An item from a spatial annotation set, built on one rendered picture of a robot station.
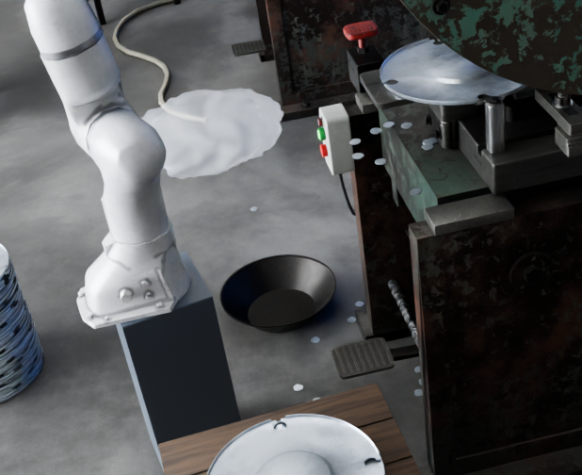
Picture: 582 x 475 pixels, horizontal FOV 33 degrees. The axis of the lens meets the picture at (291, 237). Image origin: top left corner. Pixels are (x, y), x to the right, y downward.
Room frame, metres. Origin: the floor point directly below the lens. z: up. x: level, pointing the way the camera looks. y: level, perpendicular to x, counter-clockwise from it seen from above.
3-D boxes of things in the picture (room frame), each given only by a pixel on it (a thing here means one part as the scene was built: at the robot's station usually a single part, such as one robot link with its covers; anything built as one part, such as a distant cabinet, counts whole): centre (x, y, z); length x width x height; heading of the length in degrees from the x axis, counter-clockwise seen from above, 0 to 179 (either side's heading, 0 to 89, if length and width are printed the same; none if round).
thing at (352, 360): (1.62, -0.34, 0.14); 0.59 x 0.10 x 0.05; 96
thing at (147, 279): (1.55, 0.32, 0.52); 0.22 x 0.19 x 0.14; 107
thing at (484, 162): (1.63, -0.48, 0.68); 0.45 x 0.30 x 0.06; 6
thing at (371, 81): (1.61, -0.30, 0.72); 0.25 x 0.14 x 0.14; 96
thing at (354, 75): (1.92, -0.22, 0.62); 0.10 x 0.06 x 0.20; 6
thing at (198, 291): (1.57, 0.28, 0.23); 0.18 x 0.18 x 0.45; 17
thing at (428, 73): (1.62, -0.35, 0.78); 0.29 x 0.29 x 0.01
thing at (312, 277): (2.01, 0.05, 0.04); 0.30 x 0.30 x 0.07
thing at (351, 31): (1.94, -0.22, 0.72); 0.07 x 0.06 x 0.08; 96
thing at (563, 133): (1.46, -0.49, 0.76); 0.17 x 0.06 x 0.10; 6
